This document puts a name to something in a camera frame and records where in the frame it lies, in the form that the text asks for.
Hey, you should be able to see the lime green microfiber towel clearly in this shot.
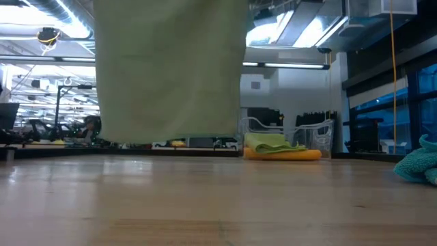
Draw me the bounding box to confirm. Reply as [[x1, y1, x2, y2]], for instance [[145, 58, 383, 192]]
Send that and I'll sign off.
[[244, 132, 309, 154]]

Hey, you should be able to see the person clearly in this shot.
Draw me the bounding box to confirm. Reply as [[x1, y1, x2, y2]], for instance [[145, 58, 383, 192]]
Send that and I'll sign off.
[[81, 115, 102, 144]]

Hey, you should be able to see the black equipment cabinet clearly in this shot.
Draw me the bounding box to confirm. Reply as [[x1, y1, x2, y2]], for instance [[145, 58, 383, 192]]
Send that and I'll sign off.
[[246, 107, 284, 128]]

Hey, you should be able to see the black monitor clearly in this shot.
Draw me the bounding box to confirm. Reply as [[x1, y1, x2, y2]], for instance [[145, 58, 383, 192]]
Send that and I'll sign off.
[[0, 102, 20, 130]]

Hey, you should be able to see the black storage rack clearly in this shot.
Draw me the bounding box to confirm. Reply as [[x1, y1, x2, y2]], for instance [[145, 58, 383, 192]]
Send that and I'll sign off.
[[295, 111, 339, 128]]

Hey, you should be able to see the yellow hanging cable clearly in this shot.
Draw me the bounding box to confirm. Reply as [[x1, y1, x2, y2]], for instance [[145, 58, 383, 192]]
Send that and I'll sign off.
[[390, 0, 399, 155], [327, 53, 333, 120]]

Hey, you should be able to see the black yellow cable reel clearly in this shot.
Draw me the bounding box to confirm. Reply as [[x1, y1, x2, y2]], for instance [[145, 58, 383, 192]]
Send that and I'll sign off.
[[36, 26, 62, 47]]

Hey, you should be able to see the white box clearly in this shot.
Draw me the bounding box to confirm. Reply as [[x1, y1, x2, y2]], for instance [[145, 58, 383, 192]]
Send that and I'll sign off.
[[379, 139, 408, 156]]

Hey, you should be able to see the pale green towel teal hem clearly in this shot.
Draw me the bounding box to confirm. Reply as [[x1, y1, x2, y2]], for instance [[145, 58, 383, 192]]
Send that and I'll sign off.
[[92, 0, 250, 145]]

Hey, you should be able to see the teal microfiber towel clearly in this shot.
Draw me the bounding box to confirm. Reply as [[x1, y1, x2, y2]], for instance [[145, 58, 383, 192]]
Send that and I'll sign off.
[[393, 133, 437, 187]]

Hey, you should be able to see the long ceiling light bar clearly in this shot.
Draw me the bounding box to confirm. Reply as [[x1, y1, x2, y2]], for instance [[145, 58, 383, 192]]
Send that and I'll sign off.
[[0, 55, 331, 71]]

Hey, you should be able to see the clear plastic bin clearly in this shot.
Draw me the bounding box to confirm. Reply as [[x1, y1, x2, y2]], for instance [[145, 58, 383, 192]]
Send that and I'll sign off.
[[238, 116, 335, 161]]

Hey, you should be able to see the black gantry frame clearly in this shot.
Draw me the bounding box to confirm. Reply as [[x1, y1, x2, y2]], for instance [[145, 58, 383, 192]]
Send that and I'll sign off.
[[54, 84, 98, 133]]

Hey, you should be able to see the orange microfiber towel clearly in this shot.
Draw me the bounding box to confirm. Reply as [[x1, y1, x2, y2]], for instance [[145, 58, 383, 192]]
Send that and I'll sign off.
[[242, 146, 323, 162]]

